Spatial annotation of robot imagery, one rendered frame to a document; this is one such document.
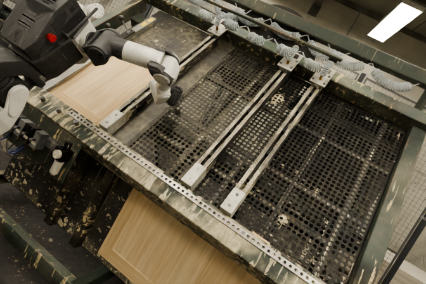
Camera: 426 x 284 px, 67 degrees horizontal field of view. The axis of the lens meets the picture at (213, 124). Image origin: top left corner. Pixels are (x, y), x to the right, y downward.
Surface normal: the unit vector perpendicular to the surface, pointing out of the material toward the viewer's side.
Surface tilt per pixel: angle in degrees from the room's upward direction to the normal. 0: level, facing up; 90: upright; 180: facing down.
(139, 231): 90
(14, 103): 90
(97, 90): 50
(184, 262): 90
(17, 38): 82
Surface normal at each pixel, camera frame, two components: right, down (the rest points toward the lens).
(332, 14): -0.17, -0.01
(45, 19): -0.23, -0.22
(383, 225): 0.07, -0.63
